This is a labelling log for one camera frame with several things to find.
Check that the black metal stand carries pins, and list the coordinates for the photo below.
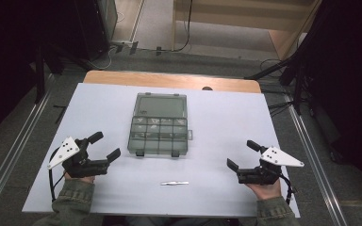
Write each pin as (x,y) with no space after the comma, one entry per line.
(40,75)
(297,81)

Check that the clear plastic compartment box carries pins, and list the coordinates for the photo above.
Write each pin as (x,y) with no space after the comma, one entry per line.
(158,125)

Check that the aluminium floor rail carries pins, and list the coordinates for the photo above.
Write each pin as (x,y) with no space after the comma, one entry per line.
(314,163)
(15,142)

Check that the dark round table knob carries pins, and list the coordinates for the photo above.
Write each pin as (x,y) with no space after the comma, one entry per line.
(207,88)

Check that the wooden table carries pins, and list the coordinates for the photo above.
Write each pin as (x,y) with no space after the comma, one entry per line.
(169,80)

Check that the light wooden furniture frame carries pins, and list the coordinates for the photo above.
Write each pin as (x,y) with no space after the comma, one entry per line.
(248,19)

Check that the small silver metal bar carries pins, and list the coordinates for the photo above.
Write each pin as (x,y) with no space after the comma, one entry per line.
(174,183)

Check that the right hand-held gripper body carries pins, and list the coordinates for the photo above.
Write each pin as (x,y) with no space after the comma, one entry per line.
(264,174)

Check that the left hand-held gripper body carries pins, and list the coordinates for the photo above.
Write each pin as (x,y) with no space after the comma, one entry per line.
(81,166)

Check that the dark cabinet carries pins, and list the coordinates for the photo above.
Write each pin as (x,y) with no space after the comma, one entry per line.
(95,28)

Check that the white board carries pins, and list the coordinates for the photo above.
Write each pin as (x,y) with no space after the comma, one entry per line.
(220,125)

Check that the person's right hand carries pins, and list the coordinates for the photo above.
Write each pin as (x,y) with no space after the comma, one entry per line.
(268,190)

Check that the person's left hand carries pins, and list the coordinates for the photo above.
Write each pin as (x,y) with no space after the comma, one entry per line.
(86,180)

